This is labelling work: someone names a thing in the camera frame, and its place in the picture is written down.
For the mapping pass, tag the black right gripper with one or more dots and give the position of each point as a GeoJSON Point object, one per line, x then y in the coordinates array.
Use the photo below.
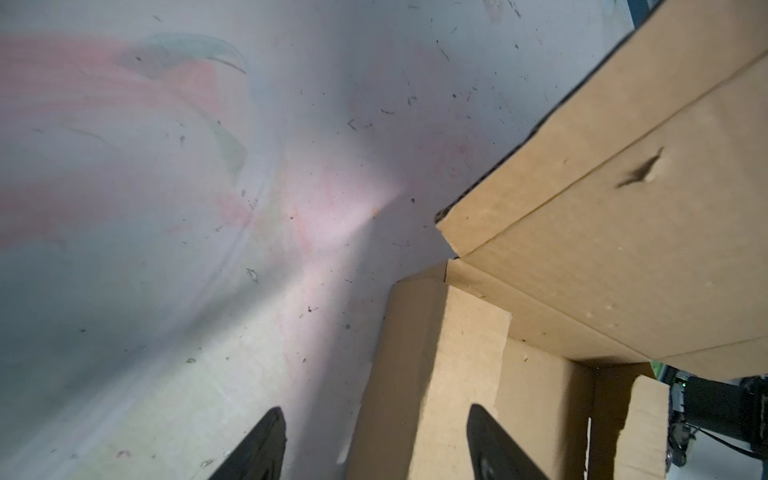
{"type": "Point", "coordinates": [733, 415]}

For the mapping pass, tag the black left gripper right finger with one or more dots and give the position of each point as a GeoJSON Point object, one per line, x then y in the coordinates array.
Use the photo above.
{"type": "Point", "coordinates": [494, 454]}

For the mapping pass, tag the brown cardboard box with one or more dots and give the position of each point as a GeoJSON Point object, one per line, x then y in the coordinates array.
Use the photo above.
{"type": "Point", "coordinates": [630, 227]}

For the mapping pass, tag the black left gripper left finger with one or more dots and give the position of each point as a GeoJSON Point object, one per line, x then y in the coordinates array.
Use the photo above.
{"type": "Point", "coordinates": [260, 455]}

